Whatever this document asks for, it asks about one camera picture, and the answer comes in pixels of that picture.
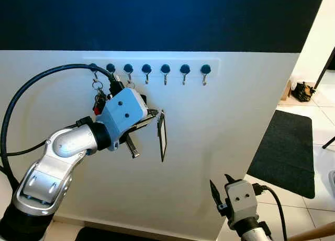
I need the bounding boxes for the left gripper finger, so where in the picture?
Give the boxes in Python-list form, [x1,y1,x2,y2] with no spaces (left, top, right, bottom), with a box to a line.
[137,109,161,129]
[126,134,141,159]

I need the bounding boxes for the key bunch with red fob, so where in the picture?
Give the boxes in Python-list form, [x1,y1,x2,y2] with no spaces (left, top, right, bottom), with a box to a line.
[92,76,109,117]

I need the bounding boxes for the dark floor mat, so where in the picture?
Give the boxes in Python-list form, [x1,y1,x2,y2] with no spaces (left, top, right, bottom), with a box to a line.
[246,110,315,199]

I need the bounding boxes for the light wooden pole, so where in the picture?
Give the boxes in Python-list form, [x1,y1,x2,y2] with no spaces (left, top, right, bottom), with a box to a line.
[287,222,335,241]

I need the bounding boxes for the small brown cardboard box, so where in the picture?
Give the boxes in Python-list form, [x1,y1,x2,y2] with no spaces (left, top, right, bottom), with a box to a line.
[282,80,294,101]

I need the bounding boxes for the black floor bag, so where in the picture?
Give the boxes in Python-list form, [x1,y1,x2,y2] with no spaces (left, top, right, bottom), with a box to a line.
[293,82,317,102]

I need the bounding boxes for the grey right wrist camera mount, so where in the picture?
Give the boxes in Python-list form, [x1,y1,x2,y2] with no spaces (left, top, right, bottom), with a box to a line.
[225,180,261,223]

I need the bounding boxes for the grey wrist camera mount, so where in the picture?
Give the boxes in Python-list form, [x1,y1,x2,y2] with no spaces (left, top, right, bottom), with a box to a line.
[225,180,261,223]
[96,88,148,138]

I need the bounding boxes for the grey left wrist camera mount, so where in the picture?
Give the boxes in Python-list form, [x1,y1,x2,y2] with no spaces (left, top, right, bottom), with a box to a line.
[96,88,148,138]

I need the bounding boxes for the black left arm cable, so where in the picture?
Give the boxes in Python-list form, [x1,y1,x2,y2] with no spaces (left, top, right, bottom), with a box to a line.
[0,63,124,171]

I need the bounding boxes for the white hook rail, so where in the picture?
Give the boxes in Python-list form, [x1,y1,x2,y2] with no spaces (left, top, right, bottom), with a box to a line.
[83,58,220,77]

